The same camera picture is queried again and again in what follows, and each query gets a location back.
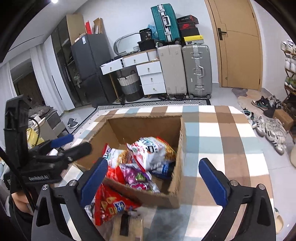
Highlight white desk with drawers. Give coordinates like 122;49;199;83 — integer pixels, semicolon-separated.
100;49;167;96

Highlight person's left forearm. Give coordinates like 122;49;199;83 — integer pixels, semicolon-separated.
10;192;34;216

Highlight black printed bag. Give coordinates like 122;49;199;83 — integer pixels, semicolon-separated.
139;28;154;42

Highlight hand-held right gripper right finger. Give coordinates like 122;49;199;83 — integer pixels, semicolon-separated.
198;158;277;241

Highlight yellow plastic bag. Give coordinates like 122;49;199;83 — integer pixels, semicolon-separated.
26;128;45;149

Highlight rows of racked shoes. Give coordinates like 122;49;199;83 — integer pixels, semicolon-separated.
280;39;296;90

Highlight tall red snack packet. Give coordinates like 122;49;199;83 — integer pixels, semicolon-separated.
102;143;126;168

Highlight beige patterned floor mat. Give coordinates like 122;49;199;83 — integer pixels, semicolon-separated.
231;88;276;112

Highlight teal suitcase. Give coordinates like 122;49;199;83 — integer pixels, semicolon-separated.
151;3;182;45

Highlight small cardboard box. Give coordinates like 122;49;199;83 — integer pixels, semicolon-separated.
273;109;295;131

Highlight black storage box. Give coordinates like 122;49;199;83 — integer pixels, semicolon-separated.
137;40;158;52

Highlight red packet with clear window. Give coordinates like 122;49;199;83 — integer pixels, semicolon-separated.
84;177;142;226

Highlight white and red snack bag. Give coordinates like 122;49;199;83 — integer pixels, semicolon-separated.
127;137;176;172

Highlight blue plastic bag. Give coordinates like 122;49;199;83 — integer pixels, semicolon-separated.
147;23;160;39

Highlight white curtain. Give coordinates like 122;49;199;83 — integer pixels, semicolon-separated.
30;37;61;112

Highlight blue and white snack bag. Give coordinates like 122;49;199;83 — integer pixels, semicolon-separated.
150;160;176;179

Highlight woven laundry basket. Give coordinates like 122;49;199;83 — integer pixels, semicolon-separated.
117;71;144;102

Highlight large flat cardboard box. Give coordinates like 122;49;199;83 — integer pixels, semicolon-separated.
66;14;86;45

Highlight brown cardboard box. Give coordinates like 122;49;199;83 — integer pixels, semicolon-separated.
74;115;186;209

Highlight beige suitcase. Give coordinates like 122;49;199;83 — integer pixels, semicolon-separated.
157;44;188;97

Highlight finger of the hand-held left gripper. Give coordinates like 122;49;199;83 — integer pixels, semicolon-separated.
30;134;74;154
32;142;92;168

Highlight silver suitcase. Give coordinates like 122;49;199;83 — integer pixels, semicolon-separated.
181;44;213;99

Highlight clear packet with black strip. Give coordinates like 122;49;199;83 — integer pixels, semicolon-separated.
111;209;146;241

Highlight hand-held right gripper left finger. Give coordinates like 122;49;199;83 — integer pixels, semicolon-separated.
31;157;109;241

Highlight beige slipper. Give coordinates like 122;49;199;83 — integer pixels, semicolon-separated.
274;207;284;235

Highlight plain black shoe box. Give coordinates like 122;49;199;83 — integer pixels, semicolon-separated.
180;28;200;37

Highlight pile of scattered sneakers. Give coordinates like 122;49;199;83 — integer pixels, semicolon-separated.
240;95;287;155

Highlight dark glass wardrobe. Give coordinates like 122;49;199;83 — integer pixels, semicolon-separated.
51;15;86;110

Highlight yellow and black shoe box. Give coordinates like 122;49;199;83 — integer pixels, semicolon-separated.
181;35;205;46

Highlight oval mirror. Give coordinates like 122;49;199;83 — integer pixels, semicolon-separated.
114;32;142;55

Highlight checked tablecloth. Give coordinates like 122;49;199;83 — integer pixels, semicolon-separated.
58;105;275;241

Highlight wooden door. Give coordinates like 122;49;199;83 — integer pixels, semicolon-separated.
205;0;263;91

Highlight purple snack bag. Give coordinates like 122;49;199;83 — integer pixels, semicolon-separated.
119;163;160;193

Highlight dark grey refrigerator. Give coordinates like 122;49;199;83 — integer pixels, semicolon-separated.
70;33;118;108

